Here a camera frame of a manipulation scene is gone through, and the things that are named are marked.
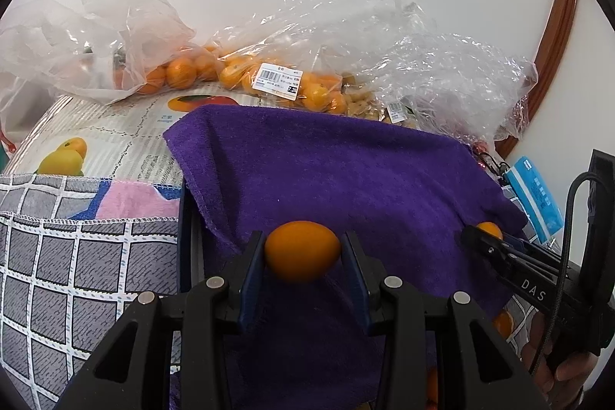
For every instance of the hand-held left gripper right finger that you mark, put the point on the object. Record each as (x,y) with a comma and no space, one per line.
(354,278)

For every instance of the bag of tan fruits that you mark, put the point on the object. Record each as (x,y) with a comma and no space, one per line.
(365,100)

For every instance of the oval orange citrus fruit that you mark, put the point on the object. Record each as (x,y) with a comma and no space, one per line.
(302,251)

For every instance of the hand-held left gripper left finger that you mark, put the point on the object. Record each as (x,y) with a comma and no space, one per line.
(252,282)

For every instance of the black tray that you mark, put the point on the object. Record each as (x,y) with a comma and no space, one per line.
(185,246)

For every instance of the grey plaid blanket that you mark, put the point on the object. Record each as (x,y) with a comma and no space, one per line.
(72,285)

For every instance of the purple towel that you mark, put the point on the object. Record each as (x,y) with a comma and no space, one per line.
(336,174)

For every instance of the blue tissue pack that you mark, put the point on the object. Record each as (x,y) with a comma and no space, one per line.
(533,198)

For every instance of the clear labelled plastic bag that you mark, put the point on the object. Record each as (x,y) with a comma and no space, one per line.
(336,21)

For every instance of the metal carabiner keyring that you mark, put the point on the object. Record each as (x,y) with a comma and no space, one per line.
(492,162)

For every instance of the translucent white plastic bag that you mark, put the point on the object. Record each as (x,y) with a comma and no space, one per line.
(120,21)

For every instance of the brown wooden door frame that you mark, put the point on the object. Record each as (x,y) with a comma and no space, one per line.
(559,16)

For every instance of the fruit-printed cardboard box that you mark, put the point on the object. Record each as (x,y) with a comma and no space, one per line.
(125,131)

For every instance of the person's right hand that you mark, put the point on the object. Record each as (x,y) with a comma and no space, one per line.
(571,371)

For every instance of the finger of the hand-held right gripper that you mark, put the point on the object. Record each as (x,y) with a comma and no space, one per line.
(485,246)
(519,245)

